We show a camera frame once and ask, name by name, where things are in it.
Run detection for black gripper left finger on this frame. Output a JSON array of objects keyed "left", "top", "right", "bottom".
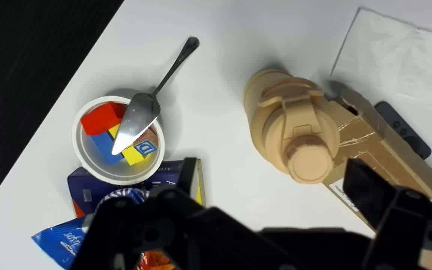
[{"left": 68, "top": 185, "right": 259, "bottom": 270}]

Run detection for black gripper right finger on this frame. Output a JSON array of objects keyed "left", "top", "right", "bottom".
[{"left": 341, "top": 158, "right": 432, "bottom": 270}]

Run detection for dark blue yellow-edged box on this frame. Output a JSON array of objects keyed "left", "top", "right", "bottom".
[{"left": 65, "top": 158, "right": 206, "bottom": 220}]

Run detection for orange chip bag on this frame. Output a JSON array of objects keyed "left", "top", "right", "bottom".
[{"left": 136, "top": 251, "right": 178, "bottom": 270}]

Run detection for white round bowl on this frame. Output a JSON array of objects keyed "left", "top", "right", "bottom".
[{"left": 71, "top": 95, "right": 167, "bottom": 188}]

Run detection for yellow wooden block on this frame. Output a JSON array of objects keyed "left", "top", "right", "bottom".
[{"left": 119, "top": 143, "right": 149, "bottom": 167}]

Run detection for blue printed tile block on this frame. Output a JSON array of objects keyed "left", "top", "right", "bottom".
[{"left": 133, "top": 140, "right": 158, "bottom": 158}]

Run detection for black flat remote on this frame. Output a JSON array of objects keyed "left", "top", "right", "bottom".
[{"left": 373, "top": 101, "right": 432, "bottom": 163}]

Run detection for blue wooden block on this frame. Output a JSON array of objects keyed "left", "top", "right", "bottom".
[{"left": 86, "top": 131, "right": 127, "bottom": 166}]

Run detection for blue snack bag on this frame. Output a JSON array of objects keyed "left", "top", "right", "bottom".
[{"left": 29, "top": 187, "right": 149, "bottom": 270}]

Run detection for red wooden block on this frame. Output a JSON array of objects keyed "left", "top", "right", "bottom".
[{"left": 79, "top": 101, "right": 125, "bottom": 137}]

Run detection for beige water bottle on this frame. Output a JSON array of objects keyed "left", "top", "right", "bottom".
[{"left": 242, "top": 68, "right": 371, "bottom": 187}]

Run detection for white paper napkin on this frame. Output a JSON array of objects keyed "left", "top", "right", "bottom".
[{"left": 329, "top": 7, "right": 432, "bottom": 110}]

